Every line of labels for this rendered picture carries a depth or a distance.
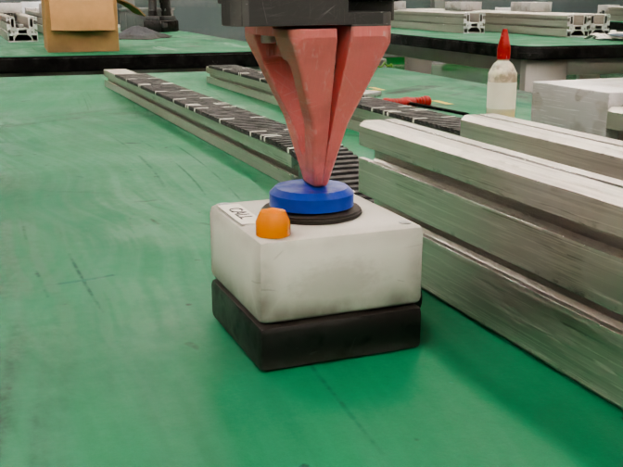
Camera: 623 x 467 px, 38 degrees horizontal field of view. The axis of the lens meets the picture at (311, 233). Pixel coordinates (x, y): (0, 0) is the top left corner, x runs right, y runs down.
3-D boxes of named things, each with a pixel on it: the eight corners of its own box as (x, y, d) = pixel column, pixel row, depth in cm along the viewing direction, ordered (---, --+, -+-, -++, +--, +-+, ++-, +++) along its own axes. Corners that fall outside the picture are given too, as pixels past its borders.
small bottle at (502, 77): (510, 123, 116) (514, 29, 113) (481, 121, 118) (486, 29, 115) (517, 119, 119) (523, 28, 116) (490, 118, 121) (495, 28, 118)
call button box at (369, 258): (210, 315, 47) (207, 196, 45) (379, 293, 50) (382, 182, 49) (260, 374, 40) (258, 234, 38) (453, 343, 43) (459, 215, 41)
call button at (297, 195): (258, 220, 44) (258, 179, 44) (333, 212, 46) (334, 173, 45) (286, 239, 41) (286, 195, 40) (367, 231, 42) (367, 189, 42)
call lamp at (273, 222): (250, 232, 40) (250, 205, 39) (283, 228, 40) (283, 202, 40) (261, 240, 38) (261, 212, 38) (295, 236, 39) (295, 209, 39)
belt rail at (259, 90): (206, 82, 170) (206, 66, 169) (226, 82, 172) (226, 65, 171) (483, 172, 84) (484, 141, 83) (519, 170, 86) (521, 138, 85)
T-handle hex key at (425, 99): (377, 109, 130) (378, 97, 130) (426, 106, 134) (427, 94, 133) (440, 123, 116) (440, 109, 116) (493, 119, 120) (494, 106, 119)
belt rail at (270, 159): (104, 86, 163) (103, 69, 163) (126, 85, 165) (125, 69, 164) (291, 188, 77) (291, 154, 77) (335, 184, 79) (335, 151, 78)
